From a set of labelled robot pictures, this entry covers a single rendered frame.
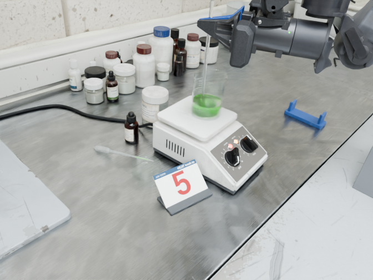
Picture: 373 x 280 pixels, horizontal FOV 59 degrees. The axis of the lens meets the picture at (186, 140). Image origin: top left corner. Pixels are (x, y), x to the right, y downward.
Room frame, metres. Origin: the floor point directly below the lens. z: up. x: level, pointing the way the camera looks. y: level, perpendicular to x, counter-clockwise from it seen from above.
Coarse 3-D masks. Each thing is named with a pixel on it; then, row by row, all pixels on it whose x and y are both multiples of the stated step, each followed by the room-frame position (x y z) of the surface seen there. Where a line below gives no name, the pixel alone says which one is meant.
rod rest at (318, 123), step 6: (294, 102) 0.76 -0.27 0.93; (288, 108) 0.76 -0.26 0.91; (294, 108) 0.76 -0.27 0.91; (288, 114) 0.74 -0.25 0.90; (294, 114) 0.73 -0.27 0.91; (300, 114) 0.73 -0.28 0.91; (306, 114) 0.74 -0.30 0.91; (324, 114) 0.71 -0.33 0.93; (300, 120) 0.72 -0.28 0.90; (306, 120) 0.71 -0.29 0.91; (312, 120) 0.71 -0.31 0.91; (318, 120) 0.70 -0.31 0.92; (312, 126) 0.70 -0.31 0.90; (318, 126) 0.69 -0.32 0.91
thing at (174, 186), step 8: (184, 168) 0.45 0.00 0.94; (192, 168) 0.46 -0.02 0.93; (168, 176) 0.43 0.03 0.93; (176, 176) 0.43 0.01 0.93; (184, 176) 0.44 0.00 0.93; (192, 176) 0.45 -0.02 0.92; (200, 176) 0.45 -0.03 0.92; (160, 184) 0.41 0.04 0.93; (168, 184) 0.42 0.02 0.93; (176, 184) 0.42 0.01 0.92; (184, 184) 0.43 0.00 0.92; (192, 184) 0.43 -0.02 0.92; (200, 184) 0.44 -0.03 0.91; (168, 192) 0.41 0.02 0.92; (176, 192) 0.41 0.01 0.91; (184, 192) 0.42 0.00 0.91; (168, 200) 0.40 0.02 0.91
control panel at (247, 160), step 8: (240, 128) 0.56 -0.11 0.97; (232, 136) 0.53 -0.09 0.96; (240, 136) 0.54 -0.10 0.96; (224, 144) 0.50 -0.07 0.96; (232, 144) 0.51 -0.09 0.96; (216, 152) 0.47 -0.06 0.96; (224, 152) 0.48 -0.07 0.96; (240, 152) 0.50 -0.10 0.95; (256, 152) 0.52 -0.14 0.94; (264, 152) 0.53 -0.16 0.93; (224, 160) 0.47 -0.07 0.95; (240, 160) 0.48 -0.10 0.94; (248, 160) 0.49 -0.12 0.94; (256, 160) 0.50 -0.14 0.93; (224, 168) 0.45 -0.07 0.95; (232, 168) 0.46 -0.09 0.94; (240, 168) 0.47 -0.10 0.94; (248, 168) 0.47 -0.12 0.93; (232, 176) 0.44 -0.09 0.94; (240, 176) 0.45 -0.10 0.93
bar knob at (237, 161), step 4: (236, 148) 0.48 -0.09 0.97; (228, 152) 0.48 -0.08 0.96; (232, 152) 0.48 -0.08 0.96; (236, 152) 0.47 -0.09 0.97; (228, 156) 0.47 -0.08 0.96; (232, 156) 0.47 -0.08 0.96; (236, 156) 0.47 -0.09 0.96; (228, 160) 0.47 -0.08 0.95; (232, 160) 0.47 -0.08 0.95; (236, 160) 0.46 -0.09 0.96; (232, 164) 0.46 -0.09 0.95; (236, 164) 0.47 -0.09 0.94
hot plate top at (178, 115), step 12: (168, 108) 0.57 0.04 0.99; (180, 108) 0.57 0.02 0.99; (168, 120) 0.53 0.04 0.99; (180, 120) 0.53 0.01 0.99; (192, 120) 0.53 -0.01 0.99; (204, 120) 0.54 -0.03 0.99; (216, 120) 0.54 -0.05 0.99; (228, 120) 0.55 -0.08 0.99; (192, 132) 0.49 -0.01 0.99; (204, 132) 0.50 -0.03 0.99; (216, 132) 0.51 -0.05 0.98
